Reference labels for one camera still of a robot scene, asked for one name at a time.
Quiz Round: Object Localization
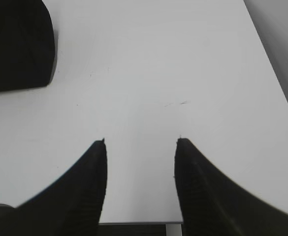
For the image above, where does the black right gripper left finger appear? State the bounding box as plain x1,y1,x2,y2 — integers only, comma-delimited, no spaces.
0,140,107,236

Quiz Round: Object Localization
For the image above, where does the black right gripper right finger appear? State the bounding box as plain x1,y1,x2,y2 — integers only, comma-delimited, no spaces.
174,138,288,236

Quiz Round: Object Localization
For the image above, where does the black tote bag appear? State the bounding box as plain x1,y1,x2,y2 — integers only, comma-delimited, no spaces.
0,0,56,92

